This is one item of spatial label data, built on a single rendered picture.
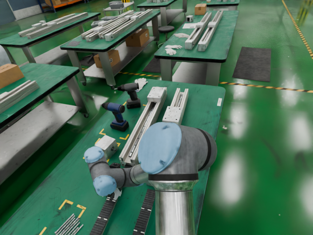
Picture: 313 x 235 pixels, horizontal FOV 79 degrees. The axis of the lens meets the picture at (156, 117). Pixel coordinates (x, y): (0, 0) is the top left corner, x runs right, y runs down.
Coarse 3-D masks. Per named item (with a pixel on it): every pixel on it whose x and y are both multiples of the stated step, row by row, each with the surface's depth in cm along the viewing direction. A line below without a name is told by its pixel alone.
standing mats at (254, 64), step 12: (252, 48) 423; (264, 48) 416; (84, 60) 463; (156, 60) 422; (240, 60) 383; (252, 60) 379; (264, 60) 374; (156, 72) 378; (240, 72) 346; (252, 72) 342; (264, 72) 338; (0, 132) 276
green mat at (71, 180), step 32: (128, 96) 176; (192, 96) 167; (96, 128) 145; (128, 128) 142; (64, 160) 124; (64, 192) 106; (128, 192) 102; (32, 224) 94; (64, 224) 92; (128, 224) 90
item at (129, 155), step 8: (152, 104) 155; (160, 104) 151; (144, 112) 141; (152, 112) 140; (144, 120) 140; (152, 120) 135; (136, 128) 129; (144, 128) 128; (136, 136) 128; (128, 144) 118; (136, 144) 121; (128, 152) 117; (136, 152) 112; (120, 160) 113; (128, 160) 113; (136, 160) 112
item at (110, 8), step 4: (112, 4) 494; (116, 4) 478; (120, 4) 475; (124, 4) 527; (128, 4) 521; (132, 4) 530; (108, 8) 499; (112, 8) 487; (116, 8) 485; (120, 8) 477; (124, 8) 489; (104, 12) 494
